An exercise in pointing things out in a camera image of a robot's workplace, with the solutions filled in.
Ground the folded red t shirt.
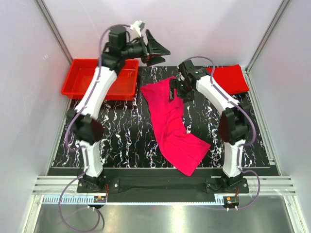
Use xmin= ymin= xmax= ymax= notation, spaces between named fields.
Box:
xmin=213 ymin=65 xmax=249 ymax=95

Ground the red plastic bin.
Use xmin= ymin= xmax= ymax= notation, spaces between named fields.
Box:
xmin=61 ymin=59 xmax=139 ymax=100

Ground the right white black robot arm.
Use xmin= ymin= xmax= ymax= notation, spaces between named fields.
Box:
xmin=169 ymin=59 xmax=256 ymax=193

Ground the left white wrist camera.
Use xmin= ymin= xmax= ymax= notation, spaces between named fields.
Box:
xmin=130 ymin=20 xmax=145 ymax=37

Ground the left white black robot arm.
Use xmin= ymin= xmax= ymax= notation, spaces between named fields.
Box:
xmin=64 ymin=20 xmax=171 ymax=192

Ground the black marble pattern mat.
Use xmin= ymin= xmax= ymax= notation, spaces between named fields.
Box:
xmin=51 ymin=67 xmax=279 ymax=176

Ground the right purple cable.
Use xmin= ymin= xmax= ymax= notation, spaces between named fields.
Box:
xmin=188 ymin=56 xmax=262 ymax=211

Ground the purple cable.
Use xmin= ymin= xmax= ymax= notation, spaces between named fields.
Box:
xmin=58 ymin=23 xmax=133 ymax=231
xmin=188 ymin=56 xmax=262 ymax=211

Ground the pink t shirt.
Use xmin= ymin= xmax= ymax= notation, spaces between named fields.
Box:
xmin=141 ymin=77 xmax=211 ymax=176

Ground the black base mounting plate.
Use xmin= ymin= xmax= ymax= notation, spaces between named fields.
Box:
xmin=77 ymin=168 xmax=249 ymax=203

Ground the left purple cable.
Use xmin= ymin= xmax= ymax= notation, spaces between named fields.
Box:
xmin=58 ymin=23 xmax=133 ymax=231

